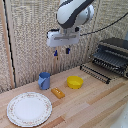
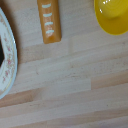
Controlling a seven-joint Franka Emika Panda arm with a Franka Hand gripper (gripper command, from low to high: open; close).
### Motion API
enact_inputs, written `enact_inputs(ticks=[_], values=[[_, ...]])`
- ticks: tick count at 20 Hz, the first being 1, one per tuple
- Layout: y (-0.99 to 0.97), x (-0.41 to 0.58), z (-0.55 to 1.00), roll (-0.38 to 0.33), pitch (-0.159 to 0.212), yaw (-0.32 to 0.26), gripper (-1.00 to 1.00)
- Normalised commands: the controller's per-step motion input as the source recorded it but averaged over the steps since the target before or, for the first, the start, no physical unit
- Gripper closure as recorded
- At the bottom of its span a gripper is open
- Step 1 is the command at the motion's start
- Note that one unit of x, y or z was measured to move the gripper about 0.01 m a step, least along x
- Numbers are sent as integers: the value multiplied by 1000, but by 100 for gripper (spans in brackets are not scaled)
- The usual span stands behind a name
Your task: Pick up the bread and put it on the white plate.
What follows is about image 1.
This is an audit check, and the blue mug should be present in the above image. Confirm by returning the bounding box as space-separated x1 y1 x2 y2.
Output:
37 71 51 91

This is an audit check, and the black cable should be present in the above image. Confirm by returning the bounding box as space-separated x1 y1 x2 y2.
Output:
79 12 128 37

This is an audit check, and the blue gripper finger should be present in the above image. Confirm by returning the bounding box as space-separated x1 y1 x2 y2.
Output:
53 49 59 57
65 47 71 55

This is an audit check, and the white floral plate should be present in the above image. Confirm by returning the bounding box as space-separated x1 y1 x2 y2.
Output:
6 91 53 128

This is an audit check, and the black dish rack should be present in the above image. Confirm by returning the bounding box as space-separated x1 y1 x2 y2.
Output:
91 37 128 80

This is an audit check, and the black wire rack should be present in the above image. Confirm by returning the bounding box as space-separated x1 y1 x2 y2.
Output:
79 64 112 85

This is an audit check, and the yellow bowl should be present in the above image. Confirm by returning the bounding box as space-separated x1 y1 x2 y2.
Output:
66 75 85 90

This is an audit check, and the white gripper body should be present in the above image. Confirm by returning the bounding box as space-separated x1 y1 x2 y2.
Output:
46 28 81 48

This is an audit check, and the orange bread loaf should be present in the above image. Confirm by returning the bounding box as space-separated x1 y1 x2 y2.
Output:
50 87 66 99

